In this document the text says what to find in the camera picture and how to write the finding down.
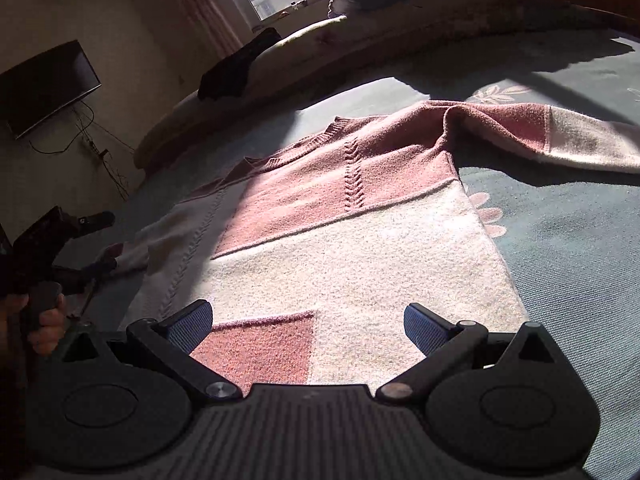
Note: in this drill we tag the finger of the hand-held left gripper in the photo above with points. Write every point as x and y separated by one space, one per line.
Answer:
97 220
87 275

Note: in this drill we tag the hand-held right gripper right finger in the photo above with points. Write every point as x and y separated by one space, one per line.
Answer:
422 327

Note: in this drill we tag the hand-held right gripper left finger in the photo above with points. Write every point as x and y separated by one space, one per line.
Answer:
192 322

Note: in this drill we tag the pink and white knit sweater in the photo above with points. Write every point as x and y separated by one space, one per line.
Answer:
350 260

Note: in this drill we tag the person's left hand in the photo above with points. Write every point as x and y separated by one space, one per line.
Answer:
50 330

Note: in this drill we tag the power strip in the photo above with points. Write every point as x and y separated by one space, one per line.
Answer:
95 147

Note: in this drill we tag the black garment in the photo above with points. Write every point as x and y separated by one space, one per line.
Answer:
235 70

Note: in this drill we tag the pink striped curtain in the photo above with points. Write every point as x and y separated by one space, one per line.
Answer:
200 5

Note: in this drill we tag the folded floral quilt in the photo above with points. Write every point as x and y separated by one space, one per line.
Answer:
350 45

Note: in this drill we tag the wall-mounted television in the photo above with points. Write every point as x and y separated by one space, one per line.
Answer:
45 90

